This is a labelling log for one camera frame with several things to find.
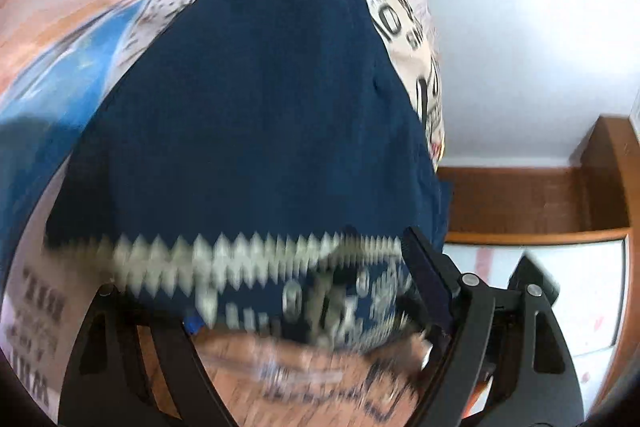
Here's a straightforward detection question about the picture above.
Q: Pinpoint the navy patterned garment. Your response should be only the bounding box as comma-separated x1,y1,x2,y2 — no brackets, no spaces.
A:
44,0,448,352

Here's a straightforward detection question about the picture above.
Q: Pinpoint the newspaper print bed sheet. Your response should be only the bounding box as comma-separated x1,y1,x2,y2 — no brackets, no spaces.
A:
1,0,448,426

